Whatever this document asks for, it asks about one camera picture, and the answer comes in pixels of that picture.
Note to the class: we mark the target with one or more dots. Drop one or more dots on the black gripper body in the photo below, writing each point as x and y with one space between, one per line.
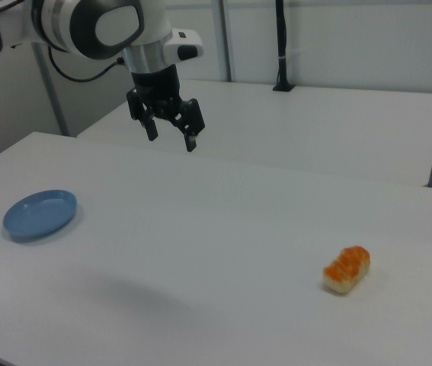
156 85

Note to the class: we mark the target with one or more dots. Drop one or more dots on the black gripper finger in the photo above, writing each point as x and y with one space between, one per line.
149 127
191 124

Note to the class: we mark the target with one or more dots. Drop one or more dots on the orange glazed bread loaf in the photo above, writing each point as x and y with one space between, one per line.
347 270

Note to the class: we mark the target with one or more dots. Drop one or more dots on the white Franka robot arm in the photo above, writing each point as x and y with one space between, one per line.
116 26

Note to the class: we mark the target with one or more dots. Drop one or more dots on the blue plastic plate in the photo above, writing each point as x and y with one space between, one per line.
36 215

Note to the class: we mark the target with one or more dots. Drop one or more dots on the grey metal partition post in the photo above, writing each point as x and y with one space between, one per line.
53 103
227 38

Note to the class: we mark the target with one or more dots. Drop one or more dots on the black camera pole with clamp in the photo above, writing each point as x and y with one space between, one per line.
282 38

